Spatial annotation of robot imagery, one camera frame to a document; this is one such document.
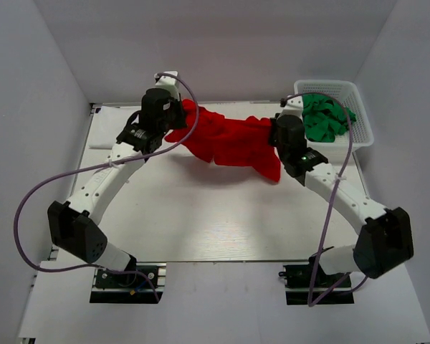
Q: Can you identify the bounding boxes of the red t shirt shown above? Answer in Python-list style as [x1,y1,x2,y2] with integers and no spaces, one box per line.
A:
[165,99,281,183]

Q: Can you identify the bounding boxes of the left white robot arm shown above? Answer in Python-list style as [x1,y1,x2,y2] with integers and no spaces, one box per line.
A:
[47,86,186,286]

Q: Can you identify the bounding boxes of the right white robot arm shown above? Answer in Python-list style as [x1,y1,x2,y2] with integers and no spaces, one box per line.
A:
[269,115,414,286]

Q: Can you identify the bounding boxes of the green t shirt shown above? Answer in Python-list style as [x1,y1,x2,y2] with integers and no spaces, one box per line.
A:
[302,94,349,143]

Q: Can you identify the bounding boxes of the folded white t shirt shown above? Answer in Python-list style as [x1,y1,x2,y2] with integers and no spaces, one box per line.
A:
[87,106,140,150]

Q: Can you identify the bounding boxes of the white plastic basket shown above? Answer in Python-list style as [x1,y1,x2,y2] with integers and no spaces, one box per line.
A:
[294,80,374,151]

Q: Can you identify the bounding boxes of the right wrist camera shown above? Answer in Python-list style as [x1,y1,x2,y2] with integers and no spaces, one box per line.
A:
[280,95,303,118]

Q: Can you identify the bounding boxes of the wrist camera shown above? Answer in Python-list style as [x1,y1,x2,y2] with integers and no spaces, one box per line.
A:
[280,95,303,118]
[154,73,180,99]

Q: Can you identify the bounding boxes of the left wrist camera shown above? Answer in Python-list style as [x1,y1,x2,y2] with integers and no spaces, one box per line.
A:
[154,73,180,99]

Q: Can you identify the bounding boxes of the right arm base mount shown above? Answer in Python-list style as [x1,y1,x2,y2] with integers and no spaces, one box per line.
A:
[278,263,354,306]

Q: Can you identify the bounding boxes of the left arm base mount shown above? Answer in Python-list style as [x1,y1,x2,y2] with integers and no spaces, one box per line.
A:
[90,262,166,305]

